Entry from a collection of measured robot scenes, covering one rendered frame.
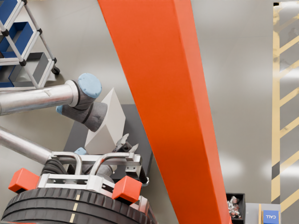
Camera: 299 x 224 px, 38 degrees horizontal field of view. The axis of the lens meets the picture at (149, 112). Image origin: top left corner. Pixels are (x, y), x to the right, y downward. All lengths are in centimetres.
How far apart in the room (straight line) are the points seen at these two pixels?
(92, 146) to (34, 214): 121
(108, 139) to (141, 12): 178
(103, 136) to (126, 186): 108
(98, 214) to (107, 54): 256
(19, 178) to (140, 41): 92
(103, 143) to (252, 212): 100
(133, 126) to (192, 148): 163
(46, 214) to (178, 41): 84
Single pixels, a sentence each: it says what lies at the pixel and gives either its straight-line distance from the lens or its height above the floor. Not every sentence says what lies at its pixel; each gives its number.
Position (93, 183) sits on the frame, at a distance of 164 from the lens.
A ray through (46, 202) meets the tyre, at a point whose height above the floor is 118.
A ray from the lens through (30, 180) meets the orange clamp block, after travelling 176.
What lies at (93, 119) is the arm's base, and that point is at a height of 58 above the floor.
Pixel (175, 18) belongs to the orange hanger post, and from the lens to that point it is 93.
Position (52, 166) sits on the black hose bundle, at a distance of 186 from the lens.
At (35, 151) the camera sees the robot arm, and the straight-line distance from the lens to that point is 235.
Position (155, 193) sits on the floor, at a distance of 289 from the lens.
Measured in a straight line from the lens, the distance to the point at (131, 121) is 290.
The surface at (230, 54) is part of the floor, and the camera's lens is 364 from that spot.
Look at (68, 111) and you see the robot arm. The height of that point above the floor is 66.
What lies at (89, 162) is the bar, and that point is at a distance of 190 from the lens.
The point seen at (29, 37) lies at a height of 49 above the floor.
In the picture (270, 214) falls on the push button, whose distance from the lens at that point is 219.
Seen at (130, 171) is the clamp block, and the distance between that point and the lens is 184.
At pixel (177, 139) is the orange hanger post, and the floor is 146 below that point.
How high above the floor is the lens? 241
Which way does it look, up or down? 46 degrees down
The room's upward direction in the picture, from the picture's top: 19 degrees counter-clockwise
